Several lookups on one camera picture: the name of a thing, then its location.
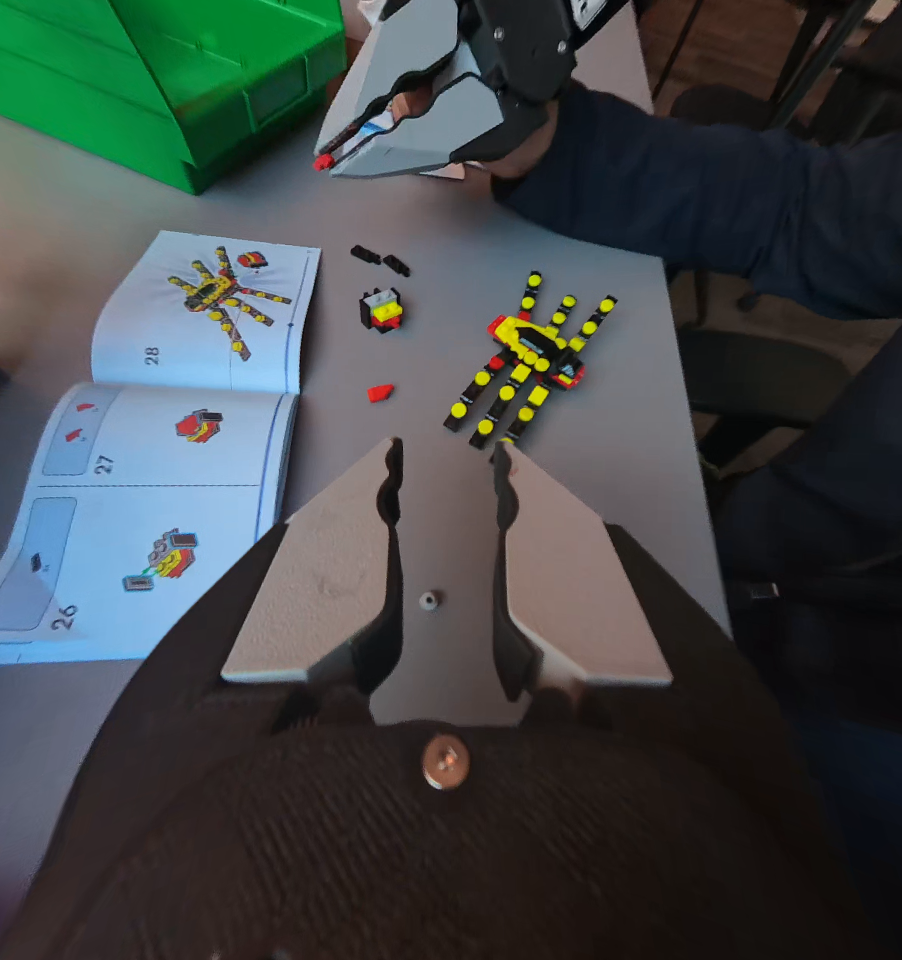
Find white lego instruction booklet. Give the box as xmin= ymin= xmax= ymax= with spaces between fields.
xmin=0 ymin=228 xmax=323 ymax=667

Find black chair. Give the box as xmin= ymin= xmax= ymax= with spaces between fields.
xmin=634 ymin=0 xmax=902 ymax=151
xmin=676 ymin=270 xmax=902 ymax=451

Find person's right hand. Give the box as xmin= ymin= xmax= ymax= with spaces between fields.
xmin=487 ymin=99 xmax=558 ymax=180

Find black and yellow lego spider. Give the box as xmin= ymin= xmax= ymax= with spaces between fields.
xmin=442 ymin=270 xmax=619 ymax=451

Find person's right forearm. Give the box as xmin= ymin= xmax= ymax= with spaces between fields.
xmin=492 ymin=78 xmax=902 ymax=320

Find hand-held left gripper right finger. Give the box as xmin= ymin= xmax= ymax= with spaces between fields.
xmin=492 ymin=441 xmax=674 ymax=704

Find person's legs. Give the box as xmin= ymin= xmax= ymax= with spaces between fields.
xmin=709 ymin=315 xmax=902 ymax=960

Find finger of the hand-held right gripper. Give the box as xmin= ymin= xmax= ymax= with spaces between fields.
xmin=313 ymin=0 xmax=464 ymax=156
xmin=329 ymin=73 xmax=506 ymax=181

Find small yellow grey lego assembly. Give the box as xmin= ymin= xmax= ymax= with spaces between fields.
xmin=358 ymin=287 xmax=405 ymax=335

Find green plastic storage bin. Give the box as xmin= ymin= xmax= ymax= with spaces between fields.
xmin=0 ymin=0 xmax=347 ymax=196

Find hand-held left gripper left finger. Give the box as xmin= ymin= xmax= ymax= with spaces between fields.
xmin=220 ymin=436 xmax=406 ymax=696

